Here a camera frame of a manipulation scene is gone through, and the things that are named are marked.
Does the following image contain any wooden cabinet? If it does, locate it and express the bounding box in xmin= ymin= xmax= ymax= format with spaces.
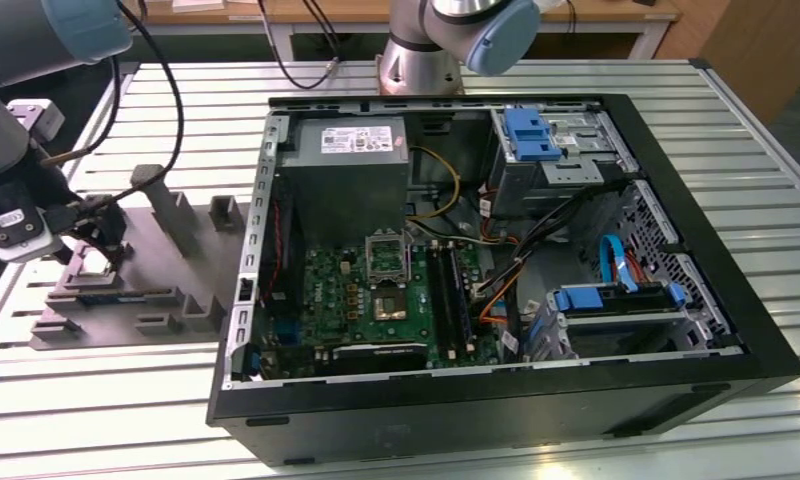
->
xmin=657 ymin=0 xmax=800 ymax=126

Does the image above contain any green motherboard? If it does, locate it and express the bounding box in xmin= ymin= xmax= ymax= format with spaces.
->
xmin=252 ymin=219 xmax=508 ymax=379

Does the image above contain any black cable bundle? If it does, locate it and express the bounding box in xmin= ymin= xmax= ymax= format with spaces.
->
xmin=512 ymin=177 xmax=633 ymax=261

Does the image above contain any wooden desk white frame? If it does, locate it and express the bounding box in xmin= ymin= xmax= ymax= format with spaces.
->
xmin=123 ymin=0 xmax=683 ymax=62

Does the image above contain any black cable with silver plug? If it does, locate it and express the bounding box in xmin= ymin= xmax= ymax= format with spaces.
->
xmin=258 ymin=0 xmax=342 ymax=91

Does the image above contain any black PC case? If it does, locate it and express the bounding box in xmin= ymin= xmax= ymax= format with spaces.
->
xmin=204 ymin=92 xmax=800 ymax=467

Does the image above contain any blue drive carrier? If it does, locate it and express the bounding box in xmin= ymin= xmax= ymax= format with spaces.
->
xmin=504 ymin=107 xmax=562 ymax=162

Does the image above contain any grey parts rack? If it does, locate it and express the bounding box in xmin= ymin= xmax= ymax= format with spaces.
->
xmin=29 ymin=163 xmax=255 ymax=351

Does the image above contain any thin orange wire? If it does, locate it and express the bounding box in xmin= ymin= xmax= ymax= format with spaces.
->
xmin=478 ymin=259 xmax=532 ymax=329

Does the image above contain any hard disk in blue carrier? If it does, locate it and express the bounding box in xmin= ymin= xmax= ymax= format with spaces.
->
xmin=553 ymin=282 xmax=689 ymax=314

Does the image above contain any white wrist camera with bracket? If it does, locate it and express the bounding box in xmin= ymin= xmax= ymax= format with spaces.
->
xmin=0 ymin=194 xmax=65 ymax=264

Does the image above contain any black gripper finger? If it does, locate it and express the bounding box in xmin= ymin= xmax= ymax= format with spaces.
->
xmin=57 ymin=234 xmax=92 ymax=266
xmin=103 ymin=222 xmax=134 ymax=264

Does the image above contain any black graphics card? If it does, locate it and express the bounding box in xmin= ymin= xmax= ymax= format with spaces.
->
xmin=330 ymin=341 xmax=432 ymax=374

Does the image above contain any silver drive cage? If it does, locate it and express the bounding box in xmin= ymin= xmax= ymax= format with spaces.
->
xmin=490 ymin=107 xmax=642 ymax=216

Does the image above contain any blue flat data wire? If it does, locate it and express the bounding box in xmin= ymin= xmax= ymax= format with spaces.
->
xmin=599 ymin=234 xmax=642 ymax=294

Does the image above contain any RAM stick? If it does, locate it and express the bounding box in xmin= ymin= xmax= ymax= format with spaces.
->
xmin=79 ymin=294 xmax=152 ymax=305

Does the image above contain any small white box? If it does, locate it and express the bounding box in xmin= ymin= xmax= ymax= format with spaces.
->
xmin=171 ymin=0 xmax=228 ymax=14

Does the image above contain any grey power supply unit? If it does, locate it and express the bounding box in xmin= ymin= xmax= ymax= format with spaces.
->
xmin=276 ymin=117 xmax=415 ymax=241

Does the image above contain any yellow wire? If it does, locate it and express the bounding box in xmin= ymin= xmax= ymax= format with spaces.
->
xmin=406 ymin=145 xmax=462 ymax=220

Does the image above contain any black RAM slot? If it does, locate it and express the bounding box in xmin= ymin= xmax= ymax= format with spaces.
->
xmin=426 ymin=242 xmax=459 ymax=350

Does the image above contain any metal socket cover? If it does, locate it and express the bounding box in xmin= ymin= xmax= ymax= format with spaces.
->
xmin=364 ymin=230 xmax=414 ymax=287

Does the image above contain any silver CPU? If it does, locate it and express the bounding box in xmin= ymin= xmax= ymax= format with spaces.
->
xmin=83 ymin=254 xmax=119 ymax=277

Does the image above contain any thick black camera cable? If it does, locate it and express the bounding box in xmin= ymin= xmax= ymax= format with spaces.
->
xmin=72 ymin=0 xmax=188 ymax=211

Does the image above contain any CPU socket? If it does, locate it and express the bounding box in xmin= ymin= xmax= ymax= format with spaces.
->
xmin=371 ymin=284 xmax=412 ymax=324

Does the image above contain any silver disk bay bracket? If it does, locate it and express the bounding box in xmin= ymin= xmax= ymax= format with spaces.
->
xmin=526 ymin=299 xmax=742 ymax=361

